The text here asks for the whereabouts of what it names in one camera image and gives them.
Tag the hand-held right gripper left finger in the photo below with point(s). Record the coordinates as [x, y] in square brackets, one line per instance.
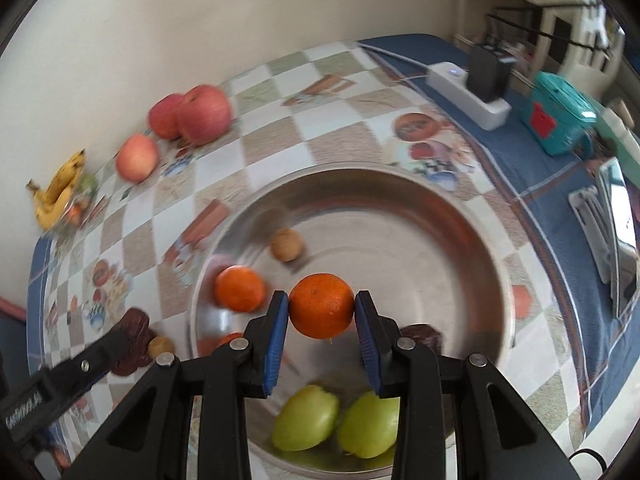
[275, 345]

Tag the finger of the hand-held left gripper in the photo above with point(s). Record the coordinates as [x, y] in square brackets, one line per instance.
[92, 360]

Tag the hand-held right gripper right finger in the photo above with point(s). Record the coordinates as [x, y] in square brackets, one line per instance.
[370, 355]

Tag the long dark red date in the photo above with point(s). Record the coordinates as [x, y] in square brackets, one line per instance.
[424, 336]

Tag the large orange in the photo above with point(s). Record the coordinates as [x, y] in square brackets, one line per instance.
[321, 305]

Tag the medium orange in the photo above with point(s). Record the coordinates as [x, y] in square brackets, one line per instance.
[240, 290]

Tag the green jujube fruit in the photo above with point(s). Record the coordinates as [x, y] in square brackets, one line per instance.
[305, 417]
[367, 427]

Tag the brown longan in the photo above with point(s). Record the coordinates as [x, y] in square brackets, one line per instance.
[160, 346]
[286, 245]

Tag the round metal bowl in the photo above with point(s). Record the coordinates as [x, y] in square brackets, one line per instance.
[400, 240]

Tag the pink board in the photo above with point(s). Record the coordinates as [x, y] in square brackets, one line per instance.
[12, 307]

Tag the clear plastic container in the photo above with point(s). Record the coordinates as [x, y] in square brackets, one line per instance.
[82, 205]

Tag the yellow banana bunch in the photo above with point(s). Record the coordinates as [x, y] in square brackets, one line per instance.
[60, 190]

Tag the pale red apple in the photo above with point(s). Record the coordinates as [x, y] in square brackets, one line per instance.
[136, 157]

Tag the deep red apple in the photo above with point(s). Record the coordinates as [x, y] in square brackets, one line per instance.
[164, 116]

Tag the white power strip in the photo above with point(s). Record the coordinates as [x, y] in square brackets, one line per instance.
[460, 92]

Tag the glossy flat tablet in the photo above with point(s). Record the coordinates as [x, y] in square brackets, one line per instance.
[622, 230]

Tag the teal plastic box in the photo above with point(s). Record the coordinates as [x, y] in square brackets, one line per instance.
[555, 115]

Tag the black charger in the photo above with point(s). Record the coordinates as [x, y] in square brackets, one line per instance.
[490, 72]

